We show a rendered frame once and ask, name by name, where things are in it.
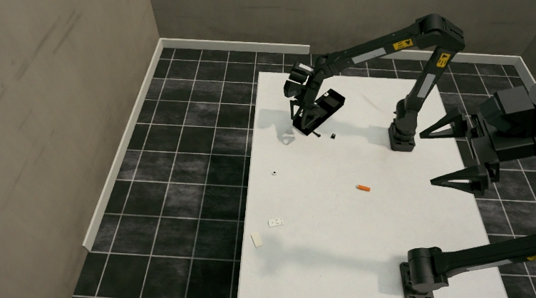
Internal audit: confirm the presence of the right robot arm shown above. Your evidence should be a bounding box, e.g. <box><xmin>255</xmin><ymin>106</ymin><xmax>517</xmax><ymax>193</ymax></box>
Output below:
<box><xmin>283</xmin><ymin>14</ymin><xmax>465</xmax><ymax>149</ymax></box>

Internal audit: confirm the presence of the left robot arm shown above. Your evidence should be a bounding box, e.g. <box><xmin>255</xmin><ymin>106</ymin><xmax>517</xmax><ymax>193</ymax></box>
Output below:
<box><xmin>400</xmin><ymin>83</ymin><xmax>536</xmax><ymax>298</ymax></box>

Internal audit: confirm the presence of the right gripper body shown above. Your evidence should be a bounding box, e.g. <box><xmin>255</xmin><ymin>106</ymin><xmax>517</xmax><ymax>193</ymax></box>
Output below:
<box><xmin>294</xmin><ymin>89</ymin><xmax>319</xmax><ymax>114</ymax></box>

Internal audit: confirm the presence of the orange cylinder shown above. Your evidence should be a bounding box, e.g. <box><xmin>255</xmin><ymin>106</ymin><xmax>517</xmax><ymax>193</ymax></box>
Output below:
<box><xmin>356</xmin><ymin>185</ymin><xmax>371</xmax><ymax>191</ymax></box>

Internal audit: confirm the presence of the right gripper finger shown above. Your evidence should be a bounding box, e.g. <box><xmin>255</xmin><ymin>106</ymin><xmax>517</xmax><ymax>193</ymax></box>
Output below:
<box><xmin>301</xmin><ymin>110</ymin><xmax>319</xmax><ymax>129</ymax></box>
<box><xmin>289</xmin><ymin>100</ymin><xmax>303</xmax><ymax>120</ymax></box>

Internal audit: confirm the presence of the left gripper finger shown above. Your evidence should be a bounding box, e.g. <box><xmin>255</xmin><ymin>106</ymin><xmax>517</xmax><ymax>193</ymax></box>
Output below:
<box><xmin>419</xmin><ymin>106</ymin><xmax>465</xmax><ymax>139</ymax></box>
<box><xmin>430</xmin><ymin>165</ymin><xmax>485</xmax><ymax>196</ymax></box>

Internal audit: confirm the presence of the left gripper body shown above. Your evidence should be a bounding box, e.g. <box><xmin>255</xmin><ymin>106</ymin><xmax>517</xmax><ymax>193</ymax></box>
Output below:
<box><xmin>462</xmin><ymin>112</ymin><xmax>501</xmax><ymax>190</ymax></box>

